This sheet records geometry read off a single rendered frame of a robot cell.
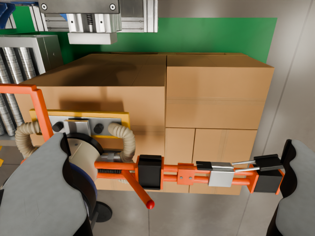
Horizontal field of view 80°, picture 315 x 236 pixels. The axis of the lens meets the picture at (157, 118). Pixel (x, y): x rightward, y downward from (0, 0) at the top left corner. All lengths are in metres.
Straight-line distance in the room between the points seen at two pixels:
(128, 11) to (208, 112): 0.85
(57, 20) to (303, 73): 1.93
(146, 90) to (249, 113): 0.77
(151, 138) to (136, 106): 0.16
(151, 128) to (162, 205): 1.92
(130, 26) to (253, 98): 0.91
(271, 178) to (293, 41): 1.40
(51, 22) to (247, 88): 1.34
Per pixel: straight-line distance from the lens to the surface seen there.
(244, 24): 1.73
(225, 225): 3.01
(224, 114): 1.26
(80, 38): 0.69
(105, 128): 0.67
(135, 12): 1.44
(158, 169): 0.58
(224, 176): 0.62
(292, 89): 2.02
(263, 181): 0.66
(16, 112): 1.56
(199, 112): 1.21
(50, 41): 1.32
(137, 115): 0.77
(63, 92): 0.83
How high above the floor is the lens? 1.63
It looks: 63 degrees down
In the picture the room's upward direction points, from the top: 174 degrees counter-clockwise
